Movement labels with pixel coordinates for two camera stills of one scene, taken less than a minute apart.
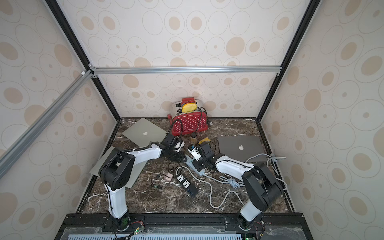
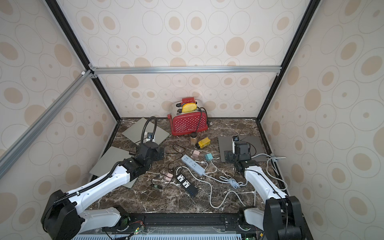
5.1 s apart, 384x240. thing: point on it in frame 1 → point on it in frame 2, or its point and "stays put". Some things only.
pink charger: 169,175 stays put
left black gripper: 181,157 → 160,154
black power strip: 188,186 stays put
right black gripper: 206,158 → 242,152
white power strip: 189,162 stays put
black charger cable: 171,180 stays put
